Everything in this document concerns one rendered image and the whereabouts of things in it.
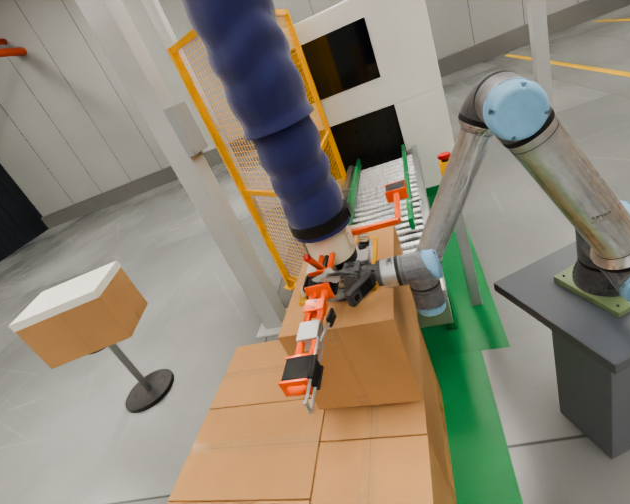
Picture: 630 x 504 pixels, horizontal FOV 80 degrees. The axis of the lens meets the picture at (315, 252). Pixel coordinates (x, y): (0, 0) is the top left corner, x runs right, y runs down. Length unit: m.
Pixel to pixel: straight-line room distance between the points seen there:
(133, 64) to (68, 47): 9.91
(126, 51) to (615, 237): 2.37
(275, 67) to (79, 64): 11.34
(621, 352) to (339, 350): 0.80
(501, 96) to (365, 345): 0.80
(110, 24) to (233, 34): 1.51
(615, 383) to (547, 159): 0.95
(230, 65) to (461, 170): 0.68
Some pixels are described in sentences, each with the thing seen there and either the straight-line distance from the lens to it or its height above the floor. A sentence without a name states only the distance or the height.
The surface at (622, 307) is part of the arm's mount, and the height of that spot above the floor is 0.77.
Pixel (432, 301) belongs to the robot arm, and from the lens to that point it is 1.18.
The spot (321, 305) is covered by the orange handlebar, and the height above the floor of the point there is 1.14.
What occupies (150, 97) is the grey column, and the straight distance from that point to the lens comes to 2.56.
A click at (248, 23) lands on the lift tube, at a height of 1.87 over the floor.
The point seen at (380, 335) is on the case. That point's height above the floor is 0.94.
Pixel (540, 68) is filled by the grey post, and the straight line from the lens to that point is 4.56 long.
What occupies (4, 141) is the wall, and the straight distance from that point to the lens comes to 14.45.
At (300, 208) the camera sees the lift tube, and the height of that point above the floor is 1.34.
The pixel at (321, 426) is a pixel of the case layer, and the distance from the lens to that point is 1.61.
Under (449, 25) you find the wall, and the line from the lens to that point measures 10.57.
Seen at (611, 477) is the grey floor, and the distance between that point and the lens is 2.03.
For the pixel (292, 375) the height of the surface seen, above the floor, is 1.15.
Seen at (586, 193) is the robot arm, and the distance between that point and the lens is 1.08.
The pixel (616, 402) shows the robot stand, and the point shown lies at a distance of 1.79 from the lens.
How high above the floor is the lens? 1.77
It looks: 27 degrees down
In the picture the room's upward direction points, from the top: 24 degrees counter-clockwise
